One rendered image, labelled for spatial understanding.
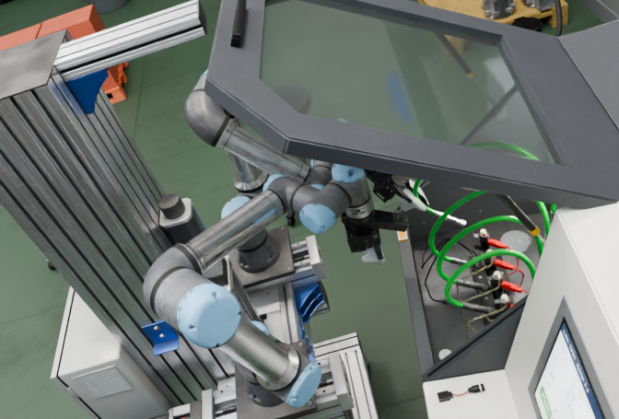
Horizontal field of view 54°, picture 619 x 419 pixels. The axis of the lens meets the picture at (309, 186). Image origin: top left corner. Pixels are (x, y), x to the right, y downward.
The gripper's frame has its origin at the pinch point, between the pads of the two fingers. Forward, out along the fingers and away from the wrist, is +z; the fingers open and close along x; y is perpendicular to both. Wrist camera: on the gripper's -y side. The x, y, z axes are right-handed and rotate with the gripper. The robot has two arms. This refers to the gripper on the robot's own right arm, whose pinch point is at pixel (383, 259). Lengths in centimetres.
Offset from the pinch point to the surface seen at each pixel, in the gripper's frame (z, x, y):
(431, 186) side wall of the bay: 17.4, -43.0, -18.0
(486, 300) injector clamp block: 25.9, 0.8, -25.6
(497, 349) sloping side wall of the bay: 16.6, 23.0, -24.0
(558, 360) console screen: -9, 43, -33
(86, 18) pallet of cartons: 58, -391, 233
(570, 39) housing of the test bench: -26, -44, -64
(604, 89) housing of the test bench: -26, -18, -64
